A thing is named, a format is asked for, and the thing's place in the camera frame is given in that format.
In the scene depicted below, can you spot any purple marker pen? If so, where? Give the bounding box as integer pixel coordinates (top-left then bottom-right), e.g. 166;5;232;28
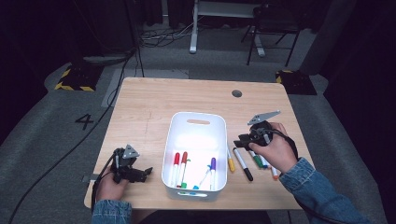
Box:
209;157;218;190

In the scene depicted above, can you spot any person's left hand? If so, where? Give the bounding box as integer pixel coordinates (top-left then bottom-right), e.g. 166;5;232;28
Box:
94;169;131;203

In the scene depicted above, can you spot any dark red marker pen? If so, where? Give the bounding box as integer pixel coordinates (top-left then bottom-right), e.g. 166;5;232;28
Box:
176;151;189;188

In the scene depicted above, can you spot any grey flat floor base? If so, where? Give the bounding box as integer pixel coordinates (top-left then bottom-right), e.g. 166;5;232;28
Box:
82;54;134;67

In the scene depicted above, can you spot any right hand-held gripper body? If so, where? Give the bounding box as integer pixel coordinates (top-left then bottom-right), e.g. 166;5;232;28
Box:
247;109;282;147

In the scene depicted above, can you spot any light blue marker pen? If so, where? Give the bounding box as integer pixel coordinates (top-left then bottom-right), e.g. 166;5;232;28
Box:
191;164;212;190

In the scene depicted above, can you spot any long black floor cable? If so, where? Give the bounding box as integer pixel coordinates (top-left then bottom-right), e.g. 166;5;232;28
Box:
7;46;139;224

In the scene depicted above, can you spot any black chair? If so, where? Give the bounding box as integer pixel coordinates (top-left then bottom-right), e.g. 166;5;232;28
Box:
240;3;303;68

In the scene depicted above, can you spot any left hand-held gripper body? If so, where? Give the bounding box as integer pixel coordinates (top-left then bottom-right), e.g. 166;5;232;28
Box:
111;144;142;185

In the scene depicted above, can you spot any white desk frame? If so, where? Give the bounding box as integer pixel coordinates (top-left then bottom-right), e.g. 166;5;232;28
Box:
189;0;266;58

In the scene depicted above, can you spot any black stand pole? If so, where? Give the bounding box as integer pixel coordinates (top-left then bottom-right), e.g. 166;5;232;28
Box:
124;0;146;78

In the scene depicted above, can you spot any black marker pen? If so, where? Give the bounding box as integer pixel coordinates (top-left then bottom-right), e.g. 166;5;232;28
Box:
233;147;254;182

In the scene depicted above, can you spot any left hand-held gripper cable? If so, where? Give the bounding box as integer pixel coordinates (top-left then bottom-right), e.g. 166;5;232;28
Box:
90;148;122;211

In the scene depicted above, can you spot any right hand-held gripper cable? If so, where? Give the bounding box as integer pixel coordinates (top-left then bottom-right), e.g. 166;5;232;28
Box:
269;128;347;224

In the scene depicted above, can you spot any bundle of floor cables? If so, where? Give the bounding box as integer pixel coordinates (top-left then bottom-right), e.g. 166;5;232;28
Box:
138;18;195;49

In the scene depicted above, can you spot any black yellow striped stand base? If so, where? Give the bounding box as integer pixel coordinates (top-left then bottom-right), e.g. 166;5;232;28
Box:
53;63;105;93
275;69;318;96

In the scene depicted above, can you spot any yellow marker pen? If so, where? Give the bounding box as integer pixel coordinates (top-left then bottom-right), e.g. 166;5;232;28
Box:
226;146;236;173

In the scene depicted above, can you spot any hand-held gripper cable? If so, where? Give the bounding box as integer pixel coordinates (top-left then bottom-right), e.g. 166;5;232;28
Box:
269;128;347;224
90;148;122;211

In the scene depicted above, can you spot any white plastic storage bin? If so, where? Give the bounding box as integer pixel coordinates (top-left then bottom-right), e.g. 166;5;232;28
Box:
161;111;229;203

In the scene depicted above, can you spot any person's right hand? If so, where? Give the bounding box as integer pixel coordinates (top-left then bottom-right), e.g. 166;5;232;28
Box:
248;121;299;175

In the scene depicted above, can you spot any bright red marker pen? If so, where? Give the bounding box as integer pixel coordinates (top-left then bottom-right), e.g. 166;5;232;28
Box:
168;151;181;188

